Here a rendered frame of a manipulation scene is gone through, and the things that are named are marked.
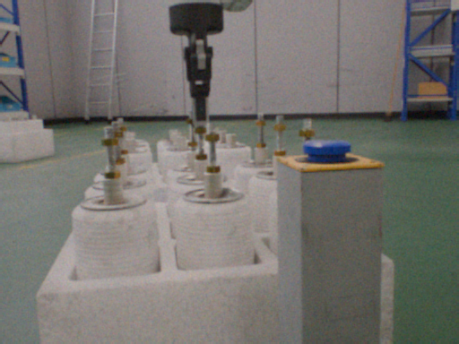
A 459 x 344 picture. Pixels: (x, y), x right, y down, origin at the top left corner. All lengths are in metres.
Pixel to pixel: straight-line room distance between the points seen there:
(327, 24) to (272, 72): 1.01
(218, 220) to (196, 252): 0.05
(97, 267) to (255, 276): 0.17
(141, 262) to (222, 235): 0.10
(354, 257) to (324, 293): 0.04
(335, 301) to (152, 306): 0.20
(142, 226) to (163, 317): 0.10
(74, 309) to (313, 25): 6.71
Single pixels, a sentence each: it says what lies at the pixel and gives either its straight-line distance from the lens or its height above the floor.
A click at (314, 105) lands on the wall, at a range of 7.02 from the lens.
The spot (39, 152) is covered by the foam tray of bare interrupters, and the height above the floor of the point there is 0.04.
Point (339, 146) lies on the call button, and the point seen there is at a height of 0.33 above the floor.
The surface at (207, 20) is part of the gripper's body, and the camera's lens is 0.65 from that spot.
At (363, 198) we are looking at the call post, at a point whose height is 0.29.
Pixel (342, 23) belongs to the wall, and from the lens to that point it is 7.04.
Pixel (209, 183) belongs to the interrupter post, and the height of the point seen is 0.27.
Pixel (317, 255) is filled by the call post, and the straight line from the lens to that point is 0.39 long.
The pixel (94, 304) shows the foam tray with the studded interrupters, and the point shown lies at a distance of 0.52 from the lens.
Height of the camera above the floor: 0.37
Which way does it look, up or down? 9 degrees down
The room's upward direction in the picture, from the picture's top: 2 degrees counter-clockwise
